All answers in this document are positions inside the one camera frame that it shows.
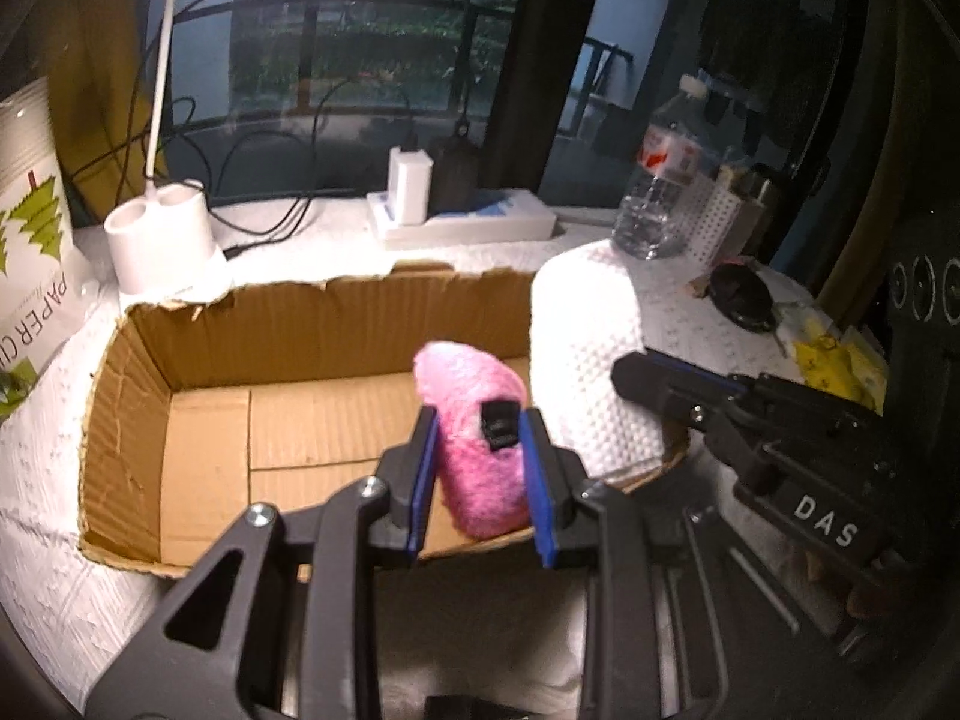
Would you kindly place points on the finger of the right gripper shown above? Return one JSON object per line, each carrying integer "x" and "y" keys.
{"x": 696, "y": 377}
{"x": 642, "y": 384}

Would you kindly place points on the white textured table cloth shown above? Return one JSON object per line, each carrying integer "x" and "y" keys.
{"x": 486, "y": 626}

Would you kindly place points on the white perforated organizer basket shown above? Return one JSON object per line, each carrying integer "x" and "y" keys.
{"x": 724, "y": 214}

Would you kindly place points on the yellow curtain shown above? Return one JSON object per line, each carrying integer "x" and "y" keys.
{"x": 96, "y": 52}

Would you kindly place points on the open cardboard box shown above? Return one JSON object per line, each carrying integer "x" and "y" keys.
{"x": 280, "y": 393}

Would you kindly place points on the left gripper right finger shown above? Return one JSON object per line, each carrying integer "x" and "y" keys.
{"x": 561, "y": 531}

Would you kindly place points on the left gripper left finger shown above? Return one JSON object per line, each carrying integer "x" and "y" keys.
{"x": 409, "y": 472}

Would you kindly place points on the white desk lamp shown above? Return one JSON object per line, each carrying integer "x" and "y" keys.
{"x": 161, "y": 243}

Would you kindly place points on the black round pouch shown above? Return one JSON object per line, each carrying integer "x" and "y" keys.
{"x": 742, "y": 297}

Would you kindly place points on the yellow cloth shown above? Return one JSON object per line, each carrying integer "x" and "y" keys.
{"x": 845, "y": 366}

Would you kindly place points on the white paper cup sleeve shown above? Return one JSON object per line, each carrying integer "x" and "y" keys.
{"x": 47, "y": 284}

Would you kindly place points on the white power strip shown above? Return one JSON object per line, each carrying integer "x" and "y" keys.
{"x": 513, "y": 215}

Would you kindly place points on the pink plush toy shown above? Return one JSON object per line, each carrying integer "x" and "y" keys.
{"x": 478, "y": 401}

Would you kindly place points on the clear water bottle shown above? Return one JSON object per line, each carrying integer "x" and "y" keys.
{"x": 672, "y": 153}

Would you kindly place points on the white charger plug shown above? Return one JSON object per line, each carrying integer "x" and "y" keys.
{"x": 408, "y": 186}

